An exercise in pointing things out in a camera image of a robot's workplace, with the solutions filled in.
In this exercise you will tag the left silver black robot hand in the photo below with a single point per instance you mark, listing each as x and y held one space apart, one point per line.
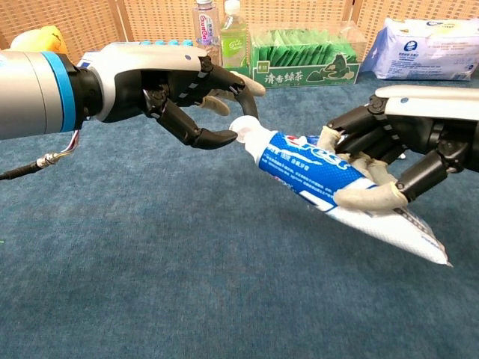
149 61

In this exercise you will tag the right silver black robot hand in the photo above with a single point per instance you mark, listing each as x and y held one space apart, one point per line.
430 112

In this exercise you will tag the blue white Crest toothpaste tube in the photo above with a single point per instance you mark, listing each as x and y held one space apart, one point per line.
299 161

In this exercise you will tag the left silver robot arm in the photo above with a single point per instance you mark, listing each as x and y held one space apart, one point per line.
30 93

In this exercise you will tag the green packets box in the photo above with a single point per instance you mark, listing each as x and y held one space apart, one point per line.
299 75

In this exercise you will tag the long light blue toy brick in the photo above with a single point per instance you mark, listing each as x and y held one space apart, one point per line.
161 43

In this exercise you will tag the wicker folding screen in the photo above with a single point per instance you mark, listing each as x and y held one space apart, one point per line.
161 18

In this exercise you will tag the white tissue pack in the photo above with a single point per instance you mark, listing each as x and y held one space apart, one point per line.
423 52

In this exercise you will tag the clear bottle with pink label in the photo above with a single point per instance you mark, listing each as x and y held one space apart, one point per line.
206 30

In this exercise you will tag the green drink bottle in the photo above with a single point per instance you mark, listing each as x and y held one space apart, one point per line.
234 45

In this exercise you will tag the yellow chick plush toy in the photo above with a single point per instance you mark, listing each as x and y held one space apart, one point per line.
45 37

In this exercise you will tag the blue table carpet mat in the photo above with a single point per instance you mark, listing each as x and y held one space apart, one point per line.
149 261

